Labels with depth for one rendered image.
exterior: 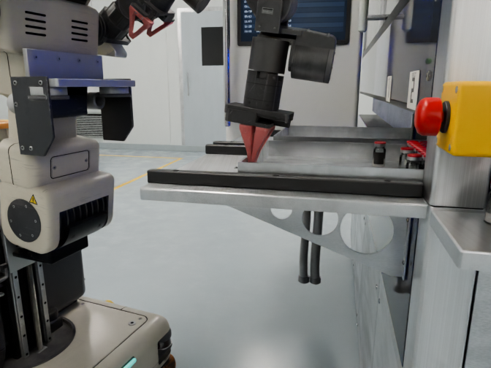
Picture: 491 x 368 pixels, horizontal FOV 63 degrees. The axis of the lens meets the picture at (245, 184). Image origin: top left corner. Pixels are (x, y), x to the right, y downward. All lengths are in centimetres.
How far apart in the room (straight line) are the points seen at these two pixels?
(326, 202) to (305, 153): 31
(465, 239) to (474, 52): 21
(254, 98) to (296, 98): 92
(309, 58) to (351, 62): 94
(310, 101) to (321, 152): 71
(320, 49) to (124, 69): 641
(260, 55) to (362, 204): 26
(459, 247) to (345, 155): 46
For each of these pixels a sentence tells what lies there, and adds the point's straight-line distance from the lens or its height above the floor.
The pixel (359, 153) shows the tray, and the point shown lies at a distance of 85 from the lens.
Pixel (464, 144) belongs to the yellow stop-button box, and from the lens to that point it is 44.
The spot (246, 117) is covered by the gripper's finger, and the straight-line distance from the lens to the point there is 62.
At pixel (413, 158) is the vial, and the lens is 64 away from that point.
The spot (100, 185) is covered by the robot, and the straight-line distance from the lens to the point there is 109.
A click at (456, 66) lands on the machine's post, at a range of 53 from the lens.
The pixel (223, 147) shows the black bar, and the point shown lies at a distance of 89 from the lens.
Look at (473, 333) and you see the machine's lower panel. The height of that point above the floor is 71.
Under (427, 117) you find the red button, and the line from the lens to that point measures 45.
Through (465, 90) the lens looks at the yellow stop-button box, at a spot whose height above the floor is 102.
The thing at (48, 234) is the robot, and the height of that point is 70.
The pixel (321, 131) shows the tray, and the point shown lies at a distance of 118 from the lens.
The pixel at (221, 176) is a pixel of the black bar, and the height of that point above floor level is 90.
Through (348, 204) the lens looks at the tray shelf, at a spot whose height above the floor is 87.
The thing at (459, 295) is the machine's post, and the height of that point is 77.
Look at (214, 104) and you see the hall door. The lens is 636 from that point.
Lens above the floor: 103
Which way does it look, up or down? 14 degrees down
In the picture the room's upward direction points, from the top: straight up
